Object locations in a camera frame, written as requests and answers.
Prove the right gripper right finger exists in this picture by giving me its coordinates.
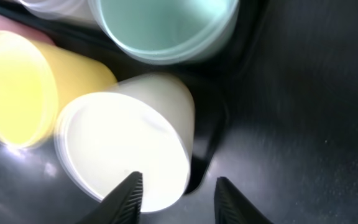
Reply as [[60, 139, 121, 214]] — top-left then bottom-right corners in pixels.
[[213, 176, 275, 224]]

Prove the grey cup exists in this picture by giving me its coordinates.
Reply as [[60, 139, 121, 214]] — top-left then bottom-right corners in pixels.
[[17, 0, 99, 28]]

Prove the pink cup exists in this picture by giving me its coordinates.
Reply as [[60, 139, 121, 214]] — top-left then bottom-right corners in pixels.
[[0, 7, 56, 48]]

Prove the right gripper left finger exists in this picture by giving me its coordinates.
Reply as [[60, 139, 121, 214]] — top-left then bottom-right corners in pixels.
[[75, 170, 145, 224]]

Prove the green cup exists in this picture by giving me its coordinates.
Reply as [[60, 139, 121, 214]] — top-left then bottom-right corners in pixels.
[[88, 0, 241, 65]]

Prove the white cup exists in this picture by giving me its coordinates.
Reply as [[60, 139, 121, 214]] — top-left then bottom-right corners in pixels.
[[53, 72, 196, 214]]

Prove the yellow cup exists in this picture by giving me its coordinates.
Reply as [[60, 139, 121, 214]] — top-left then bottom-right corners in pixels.
[[0, 30, 118, 149]]

